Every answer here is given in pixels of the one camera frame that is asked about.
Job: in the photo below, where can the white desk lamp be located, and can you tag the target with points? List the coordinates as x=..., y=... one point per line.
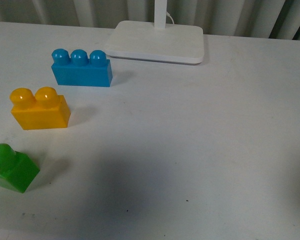
x=157, y=41

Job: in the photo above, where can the yellow two-stud toy block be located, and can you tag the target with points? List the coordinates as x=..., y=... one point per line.
x=43, y=110

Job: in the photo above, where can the green toy block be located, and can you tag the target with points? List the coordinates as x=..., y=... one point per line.
x=17, y=170

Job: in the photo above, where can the blue three-stud toy block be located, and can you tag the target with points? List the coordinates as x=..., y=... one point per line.
x=81, y=69

